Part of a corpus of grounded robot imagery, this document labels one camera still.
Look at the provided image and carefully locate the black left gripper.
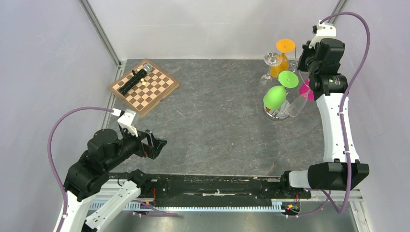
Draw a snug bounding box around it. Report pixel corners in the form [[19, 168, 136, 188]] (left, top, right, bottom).
[[105, 124, 168, 170]]

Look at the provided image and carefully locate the chrome wire wine glass rack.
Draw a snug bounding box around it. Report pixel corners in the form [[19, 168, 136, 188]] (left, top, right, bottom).
[[259, 48, 305, 121]]

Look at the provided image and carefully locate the clear round wine glass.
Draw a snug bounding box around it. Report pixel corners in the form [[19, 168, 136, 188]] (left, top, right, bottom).
[[258, 52, 282, 94]]

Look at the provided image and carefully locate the green plastic wine glass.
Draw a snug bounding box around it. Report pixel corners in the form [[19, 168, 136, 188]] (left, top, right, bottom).
[[263, 71, 299, 110]]

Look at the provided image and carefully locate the clear ribbed flute glass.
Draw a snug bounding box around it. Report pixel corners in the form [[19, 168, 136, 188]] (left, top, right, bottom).
[[279, 92, 308, 117]]

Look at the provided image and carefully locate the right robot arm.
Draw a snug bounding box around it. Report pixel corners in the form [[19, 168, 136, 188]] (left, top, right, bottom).
[[279, 38, 369, 197]]

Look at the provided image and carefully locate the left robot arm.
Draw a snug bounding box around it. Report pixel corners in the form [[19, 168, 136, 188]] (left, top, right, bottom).
[[48, 129, 167, 232]]

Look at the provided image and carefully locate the orange plastic wine glass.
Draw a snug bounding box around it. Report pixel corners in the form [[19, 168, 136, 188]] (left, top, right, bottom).
[[270, 39, 295, 78]]

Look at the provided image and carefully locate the pink plastic wine glass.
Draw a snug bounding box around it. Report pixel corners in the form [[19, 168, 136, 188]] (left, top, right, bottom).
[[299, 78, 314, 101]]

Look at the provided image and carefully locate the wooden chessboard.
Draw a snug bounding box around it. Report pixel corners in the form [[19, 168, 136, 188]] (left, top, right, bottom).
[[109, 59, 180, 117]]

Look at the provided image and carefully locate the black flashlight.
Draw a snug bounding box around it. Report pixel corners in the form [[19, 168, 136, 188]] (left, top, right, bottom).
[[118, 64, 153, 95]]

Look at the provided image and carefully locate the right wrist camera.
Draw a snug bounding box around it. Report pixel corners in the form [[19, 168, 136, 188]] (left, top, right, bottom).
[[309, 21, 337, 48]]

